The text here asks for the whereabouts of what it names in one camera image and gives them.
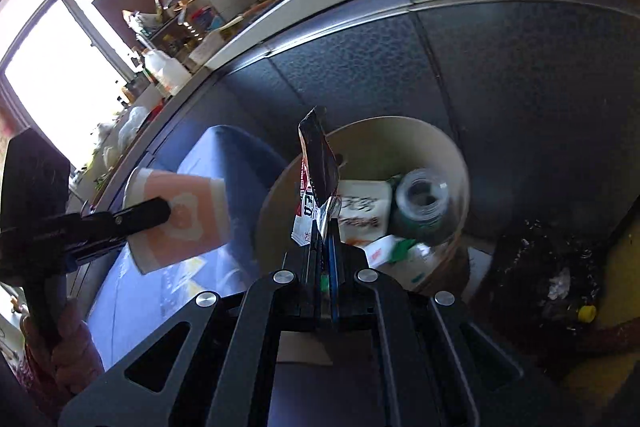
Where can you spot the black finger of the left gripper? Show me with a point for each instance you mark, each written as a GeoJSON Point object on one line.
{"type": "Point", "coordinates": [141, 217]}

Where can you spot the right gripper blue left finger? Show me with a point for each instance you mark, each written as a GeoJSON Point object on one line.
{"type": "Point", "coordinates": [211, 364]}

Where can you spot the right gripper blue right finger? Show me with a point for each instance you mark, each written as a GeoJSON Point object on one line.
{"type": "Point", "coordinates": [437, 368]}

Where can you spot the pink white paper cup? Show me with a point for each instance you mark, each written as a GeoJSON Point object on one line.
{"type": "Point", "coordinates": [199, 221]}

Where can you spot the clear plastic water bottle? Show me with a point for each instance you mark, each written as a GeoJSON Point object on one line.
{"type": "Point", "coordinates": [421, 207]}

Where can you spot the red white noodle snack bag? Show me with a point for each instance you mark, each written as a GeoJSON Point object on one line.
{"type": "Point", "coordinates": [318, 181]}

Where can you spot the green white tea packet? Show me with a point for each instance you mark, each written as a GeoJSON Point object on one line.
{"type": "Point", "coordinates": [388, 249]}

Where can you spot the round tan trash bin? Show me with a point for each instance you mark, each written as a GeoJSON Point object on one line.
{"type": "Point", "coordinates": [385, 149]}

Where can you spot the grey kitchen cabinets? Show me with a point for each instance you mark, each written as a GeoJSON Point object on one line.
{"type": "Point", "coordinates": [541, 97]}

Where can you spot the person's left hand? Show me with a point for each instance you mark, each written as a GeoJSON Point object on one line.
{"type": "Point", "coordinates": [73, 364]}

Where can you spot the blue patterned tablecloth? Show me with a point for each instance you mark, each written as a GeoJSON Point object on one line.
{"type": "Point", "coordinates": [131, 305]}

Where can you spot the black garbage bag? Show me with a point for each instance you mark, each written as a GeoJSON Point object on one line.
{"type": "Point", "coordinates": [543, 288]}

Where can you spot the white oil jug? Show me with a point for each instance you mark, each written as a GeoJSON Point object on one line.
{"type": "Point", "coordinates": [167, 70]}

